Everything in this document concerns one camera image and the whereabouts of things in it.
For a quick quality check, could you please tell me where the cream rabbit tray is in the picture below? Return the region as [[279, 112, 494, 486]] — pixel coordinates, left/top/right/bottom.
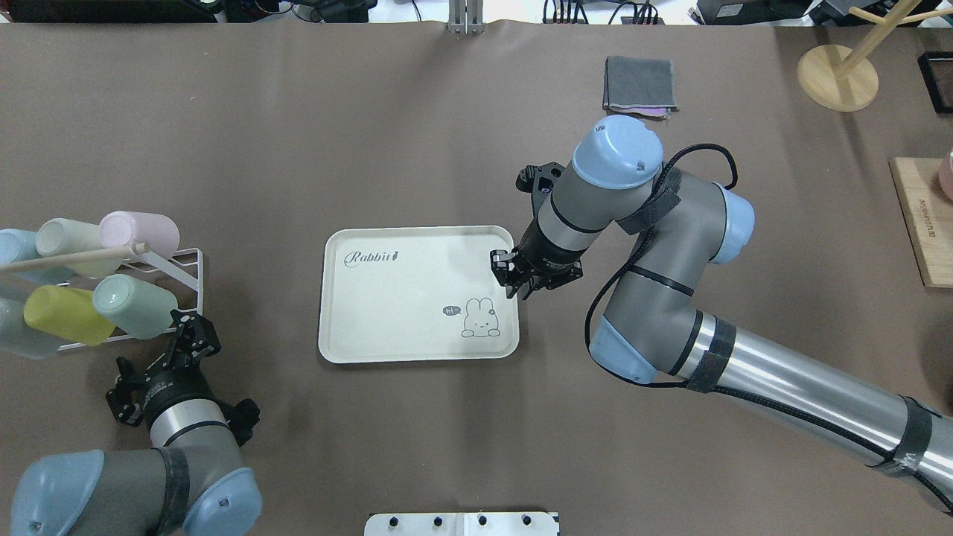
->
[[317, 225, 520, 364]]

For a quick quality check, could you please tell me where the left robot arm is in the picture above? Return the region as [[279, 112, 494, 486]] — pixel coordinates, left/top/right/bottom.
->
[[10, 310, 263, 535]]

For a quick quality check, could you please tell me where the yellow plastic cup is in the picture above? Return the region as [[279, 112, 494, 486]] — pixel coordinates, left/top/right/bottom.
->
[[23, 285, 117, 346]]

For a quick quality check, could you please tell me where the cream white plastic cup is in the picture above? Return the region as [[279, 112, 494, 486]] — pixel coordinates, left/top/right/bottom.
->
[[35, 217, 124, 278]]

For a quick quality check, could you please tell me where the green plastic cup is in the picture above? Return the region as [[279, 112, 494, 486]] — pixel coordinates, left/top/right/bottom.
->
[[92, 274, 178, 339]]

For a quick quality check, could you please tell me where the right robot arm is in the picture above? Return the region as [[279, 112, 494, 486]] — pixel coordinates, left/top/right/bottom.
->
[[490, 115, 951, 515]]

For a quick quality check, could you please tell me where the black framed glass tray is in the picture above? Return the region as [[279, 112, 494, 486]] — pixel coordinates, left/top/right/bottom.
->
[[917, 51, 952, 115]]

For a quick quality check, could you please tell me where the grey blue plastic cup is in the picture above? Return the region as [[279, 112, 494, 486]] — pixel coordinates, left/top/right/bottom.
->
[[1, 298, 68, 360]]

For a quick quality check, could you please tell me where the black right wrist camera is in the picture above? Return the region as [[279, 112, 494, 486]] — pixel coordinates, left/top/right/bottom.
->
[[515, 162, 565, 194]]

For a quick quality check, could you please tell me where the pink bowl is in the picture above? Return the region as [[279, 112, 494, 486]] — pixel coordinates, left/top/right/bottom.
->
[[938, 149, 953, 201]]

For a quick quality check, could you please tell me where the wooden mug tree stand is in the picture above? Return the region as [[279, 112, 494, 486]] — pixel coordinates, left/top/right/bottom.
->
[[797, 1, 952, 112]]

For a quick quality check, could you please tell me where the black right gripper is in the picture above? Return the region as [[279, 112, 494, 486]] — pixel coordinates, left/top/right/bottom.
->
[[489, 223, 584, 301]]

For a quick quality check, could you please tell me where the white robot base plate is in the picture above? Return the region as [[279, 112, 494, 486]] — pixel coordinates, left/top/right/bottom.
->
[[363, 510, 561, 535]]

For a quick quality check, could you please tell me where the light blue plastic cup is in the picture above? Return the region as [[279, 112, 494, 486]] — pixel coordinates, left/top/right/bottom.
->
[[1, 229, 75, 285]]

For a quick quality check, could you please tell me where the pink plastic cup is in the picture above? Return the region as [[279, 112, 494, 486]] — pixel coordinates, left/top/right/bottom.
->
[[98, 211, 180, 258]]

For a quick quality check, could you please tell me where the wooden cutting board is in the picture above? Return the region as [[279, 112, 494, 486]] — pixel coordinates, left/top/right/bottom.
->
[[889, 157, 952, 289]]

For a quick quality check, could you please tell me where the white wire cup rack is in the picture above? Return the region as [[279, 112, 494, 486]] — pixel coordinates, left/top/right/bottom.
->
[[0, 242, 204, 352]]

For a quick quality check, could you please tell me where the folded grey cloth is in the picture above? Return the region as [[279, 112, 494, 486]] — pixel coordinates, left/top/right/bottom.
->
[[602, 55, 680, 119]]

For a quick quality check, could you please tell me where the aluminium frame post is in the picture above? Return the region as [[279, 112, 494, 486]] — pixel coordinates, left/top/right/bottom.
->
[[447, 0, 485, 35]]

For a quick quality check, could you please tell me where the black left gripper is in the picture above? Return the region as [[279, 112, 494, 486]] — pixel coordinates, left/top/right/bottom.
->
[[141, 310, 221, 418]]

